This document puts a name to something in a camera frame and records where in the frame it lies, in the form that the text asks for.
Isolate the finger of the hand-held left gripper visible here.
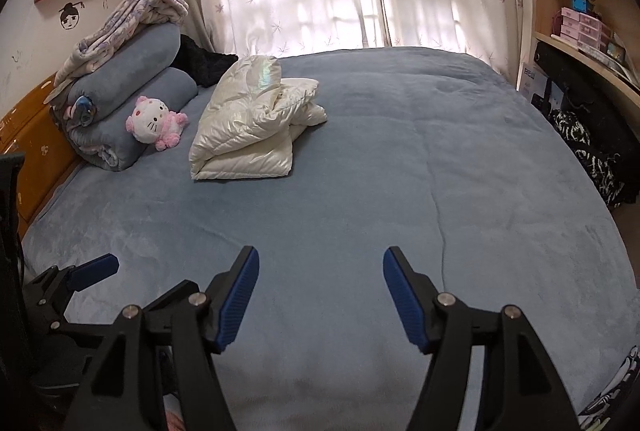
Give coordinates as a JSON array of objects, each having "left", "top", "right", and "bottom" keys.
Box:
[{"left": 30, "top": 253, "right": 121, "bottom": 307}]

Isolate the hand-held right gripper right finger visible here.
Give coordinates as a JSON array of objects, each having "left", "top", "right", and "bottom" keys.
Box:
[{"left": 382, "top": 245, "right": 581, "bottom": 431}]

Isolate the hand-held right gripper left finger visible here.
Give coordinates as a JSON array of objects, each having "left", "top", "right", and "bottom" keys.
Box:
[{"left": 65, "top": 245, "right": 261, "bottom": 431}]

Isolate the white puffer jacket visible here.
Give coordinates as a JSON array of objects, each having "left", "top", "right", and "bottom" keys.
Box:
[{"left": 189, "top": 55, "right": 328, "bottom": 182}]

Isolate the wooden headboard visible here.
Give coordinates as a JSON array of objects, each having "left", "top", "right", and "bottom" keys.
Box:
[{"left": 0, "top": 74, "right": 83, "bottom": 237}]

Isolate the blue bed blanket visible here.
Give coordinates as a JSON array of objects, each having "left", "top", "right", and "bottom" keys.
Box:
[{"left": 20, "top": 46, "right": 633, "bottom": 431}]

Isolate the pink white cat plush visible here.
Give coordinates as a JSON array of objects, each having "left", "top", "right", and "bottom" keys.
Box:
[{"left": 125, "top": 95, "right": 189, "bottom": 152}]

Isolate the rolled blue blanket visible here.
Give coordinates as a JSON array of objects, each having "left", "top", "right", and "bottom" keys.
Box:
[
  {"left": 64, "top": 25, "right": 182, "bottom": 104},
  {"left": 65, "top": 67, "right": 199, "bottom": 172}
]

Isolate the black white patterned cloth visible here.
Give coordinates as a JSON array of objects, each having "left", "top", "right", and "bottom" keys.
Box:
[
  {"left": 577, "top": 346, "right": 640, "bottom": 431},
  {"left": 547, "top": 108, "right": 626, "bottom": 209}
]

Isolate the black fuzzy cloth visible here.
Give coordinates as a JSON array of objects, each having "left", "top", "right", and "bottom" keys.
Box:
[{"left": 172, "top": 34, "right": 240, "bottom": 88}]

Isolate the white printed box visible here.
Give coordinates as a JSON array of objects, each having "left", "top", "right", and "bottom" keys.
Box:
[{"left": 517, "top": 61, "right": 551, "bottom": 107}]

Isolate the purple patterned blanket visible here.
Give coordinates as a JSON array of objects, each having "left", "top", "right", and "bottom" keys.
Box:
[{"left": 54, "top": 0, "right": 190, "bottom": 87}]

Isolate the stack of pink boxes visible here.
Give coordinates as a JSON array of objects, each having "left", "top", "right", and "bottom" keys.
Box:
[{"left": 559, "top": 6, "right": 613, "bottom": 52}]

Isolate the cartoon face wall sticker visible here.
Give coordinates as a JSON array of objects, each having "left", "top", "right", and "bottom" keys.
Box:
[{"left": 59, "top": 1, "right": 85, "bottom": 31}]

